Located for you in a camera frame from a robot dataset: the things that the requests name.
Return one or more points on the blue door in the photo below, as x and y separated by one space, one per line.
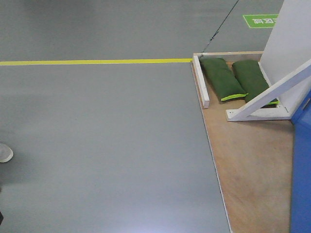
300 219

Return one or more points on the left green sandbag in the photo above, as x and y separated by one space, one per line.
222 79

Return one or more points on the green sandbag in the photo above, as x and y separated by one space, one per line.
222 79
250 77

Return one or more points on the far white triangular brace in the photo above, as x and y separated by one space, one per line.
253 111

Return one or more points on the right green sandbag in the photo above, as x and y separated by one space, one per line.
250 77

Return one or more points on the wooden plywood platform base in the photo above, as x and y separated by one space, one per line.
253 161

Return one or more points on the green floor sign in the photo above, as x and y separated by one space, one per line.
260 21

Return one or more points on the far white edge rail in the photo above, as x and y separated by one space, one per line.
200 81

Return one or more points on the white door frame panel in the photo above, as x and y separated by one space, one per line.
289 44

